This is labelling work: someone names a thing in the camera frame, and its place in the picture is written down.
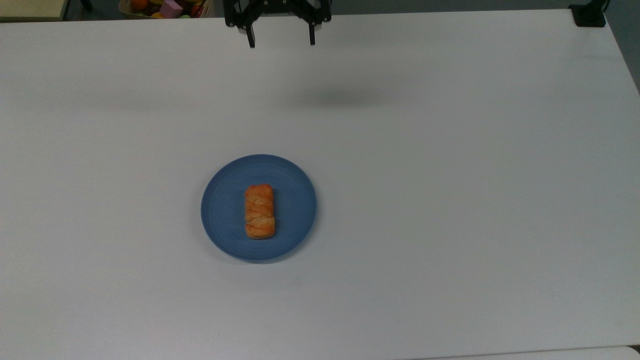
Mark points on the light wooden table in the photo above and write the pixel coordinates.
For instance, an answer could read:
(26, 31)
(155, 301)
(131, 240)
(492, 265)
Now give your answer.
(30, 8)

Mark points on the orange-brown bread loaf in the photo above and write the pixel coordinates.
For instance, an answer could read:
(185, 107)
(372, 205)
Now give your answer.
(259, 211)

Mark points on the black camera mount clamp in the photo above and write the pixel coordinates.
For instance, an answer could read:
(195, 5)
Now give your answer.
(588, 16)

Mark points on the blue round plate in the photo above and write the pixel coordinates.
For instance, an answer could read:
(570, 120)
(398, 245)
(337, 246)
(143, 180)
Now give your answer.
(225, 210)

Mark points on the pink toy block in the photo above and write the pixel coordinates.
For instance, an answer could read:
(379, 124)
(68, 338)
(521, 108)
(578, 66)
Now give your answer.
(171, 8)

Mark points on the black stand leg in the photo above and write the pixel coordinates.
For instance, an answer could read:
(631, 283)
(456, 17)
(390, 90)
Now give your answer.
(87, 4)

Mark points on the orange toy fruit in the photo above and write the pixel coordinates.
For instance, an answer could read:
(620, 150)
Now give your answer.
(139, 4)

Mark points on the basket of toy items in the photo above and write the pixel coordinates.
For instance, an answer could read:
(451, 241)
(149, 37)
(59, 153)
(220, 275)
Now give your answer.
(125, 11)

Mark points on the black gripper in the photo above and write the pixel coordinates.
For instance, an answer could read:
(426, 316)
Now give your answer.
(277, 6)

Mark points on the red toy item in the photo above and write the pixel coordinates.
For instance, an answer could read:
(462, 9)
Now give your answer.
(196, 10)

